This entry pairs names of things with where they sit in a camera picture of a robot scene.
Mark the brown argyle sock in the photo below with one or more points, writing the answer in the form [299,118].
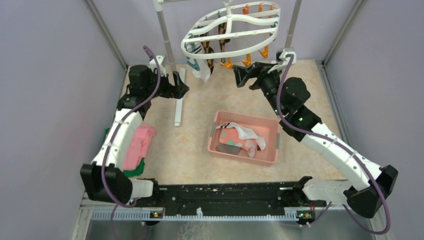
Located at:
[208,50]
[222,28]

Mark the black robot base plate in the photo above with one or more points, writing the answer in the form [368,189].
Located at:
[264,201]

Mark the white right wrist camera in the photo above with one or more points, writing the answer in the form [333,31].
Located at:
[284,57]

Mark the white oval clip hanger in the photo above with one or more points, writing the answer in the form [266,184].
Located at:
[256,23]

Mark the grey red striped sock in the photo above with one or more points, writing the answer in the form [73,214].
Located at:
[228,149]

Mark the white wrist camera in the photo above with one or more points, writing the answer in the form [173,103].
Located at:
[157,63]
[284,57]

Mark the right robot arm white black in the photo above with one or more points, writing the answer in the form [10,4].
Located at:
[366,186]

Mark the white black striped sock front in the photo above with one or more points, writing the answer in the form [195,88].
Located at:
[245,133]

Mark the pink folded cloth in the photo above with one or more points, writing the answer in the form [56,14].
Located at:
[139,146]

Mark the green folded cloth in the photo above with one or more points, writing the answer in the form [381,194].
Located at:
[137,171]

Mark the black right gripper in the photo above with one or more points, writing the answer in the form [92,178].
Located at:
[262,74]

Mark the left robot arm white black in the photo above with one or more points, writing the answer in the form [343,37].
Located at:
[104,179]

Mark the pink dotted sock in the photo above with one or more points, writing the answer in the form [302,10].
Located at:
[230,136]

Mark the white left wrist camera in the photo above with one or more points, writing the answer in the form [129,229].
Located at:
[157,63]

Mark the pink plastic basket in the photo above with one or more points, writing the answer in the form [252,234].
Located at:
[268,128]

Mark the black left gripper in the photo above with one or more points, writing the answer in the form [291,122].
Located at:
[177,91]

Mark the white black striped sock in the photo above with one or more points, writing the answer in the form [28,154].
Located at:
[245,133]
[200,68]

